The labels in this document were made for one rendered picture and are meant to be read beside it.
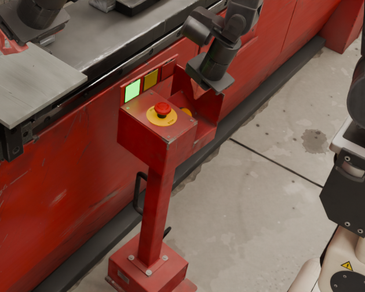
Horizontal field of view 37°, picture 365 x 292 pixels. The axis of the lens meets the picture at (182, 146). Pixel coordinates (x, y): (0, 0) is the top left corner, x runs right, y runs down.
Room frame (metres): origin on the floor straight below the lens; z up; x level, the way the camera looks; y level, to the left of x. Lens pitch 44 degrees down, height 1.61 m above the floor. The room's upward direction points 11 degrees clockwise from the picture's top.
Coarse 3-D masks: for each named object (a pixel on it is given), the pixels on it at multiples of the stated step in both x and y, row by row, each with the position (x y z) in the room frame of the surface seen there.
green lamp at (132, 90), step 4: (132, 84) 0.97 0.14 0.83; (136, 84) 0.98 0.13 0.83; (128, 88) 0.96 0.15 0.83; (132, 88) 0.97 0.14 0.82; (136, 88) 0.98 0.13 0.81; (128, 92) 0.96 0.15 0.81; (132, 92) 0.97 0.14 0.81; (136, 92) 0.98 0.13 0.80; (128, 96) 0.96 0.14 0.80; (132, 96) 0.97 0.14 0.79; (128, 100) 0.96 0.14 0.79
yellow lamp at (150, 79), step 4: (152, 72) 1.03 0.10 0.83; (156, 72) 1.04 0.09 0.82; (148, 76) 1.01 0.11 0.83; (152, 76) 1.03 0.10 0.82; (156, 76) 1.04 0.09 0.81; (144, 80) 1.00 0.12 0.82; (148, 80) 1.02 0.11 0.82; (152, 80) 1.03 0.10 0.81; (144, 84) 1.00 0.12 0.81; (148, 84) 1.02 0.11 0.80; (152, 84) 1.03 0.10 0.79; (144, 88) 1.01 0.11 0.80; (148, 88) 1.02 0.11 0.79
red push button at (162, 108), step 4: (156, 104) 0.94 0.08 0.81; (160, 104) 0.94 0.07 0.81; (164, 104) 0.94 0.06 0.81; (168, 104) 0.95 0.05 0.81; (156, 108) 0.93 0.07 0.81; (160, 108) 0.93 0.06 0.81; (164, 108) 0.93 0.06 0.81; (168, 108) 0.93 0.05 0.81; (156, 112) 0.92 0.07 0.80; (160, 112) 0.92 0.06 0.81; (164, 112) 0.92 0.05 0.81; (168, 112) 0.93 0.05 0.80; (160, 116) 0.93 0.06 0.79; (164, 116) 0.93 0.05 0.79
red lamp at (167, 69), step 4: (172, 60) 1.09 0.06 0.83; (168, 64) 1.07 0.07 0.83; (172, 64) 1.09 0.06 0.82; (164, 68) 1.06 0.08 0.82; (168, 68) 1.07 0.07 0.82; (172, 68) 1.09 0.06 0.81; (164, 72) 1.06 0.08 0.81; (168, 72) 1.08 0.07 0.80; (172, 72) 1.09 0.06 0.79; (164, 76) 1.06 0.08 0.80; (160, 80) 1.06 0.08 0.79
